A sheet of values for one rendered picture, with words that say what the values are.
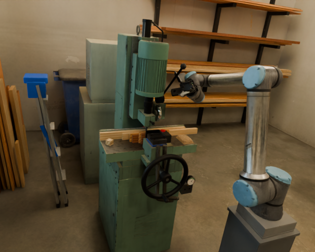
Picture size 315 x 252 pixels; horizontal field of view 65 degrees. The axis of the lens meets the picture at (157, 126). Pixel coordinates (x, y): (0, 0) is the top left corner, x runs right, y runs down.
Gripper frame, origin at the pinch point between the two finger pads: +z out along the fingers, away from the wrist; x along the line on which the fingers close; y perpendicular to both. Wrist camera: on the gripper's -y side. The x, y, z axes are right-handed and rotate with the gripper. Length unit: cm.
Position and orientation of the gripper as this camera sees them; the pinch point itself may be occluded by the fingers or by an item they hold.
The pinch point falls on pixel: (175, 83)
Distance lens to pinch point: 148.5
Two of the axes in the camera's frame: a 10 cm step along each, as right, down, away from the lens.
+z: -4.7, -1.5, -8.7
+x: 1.8, 9.5, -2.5
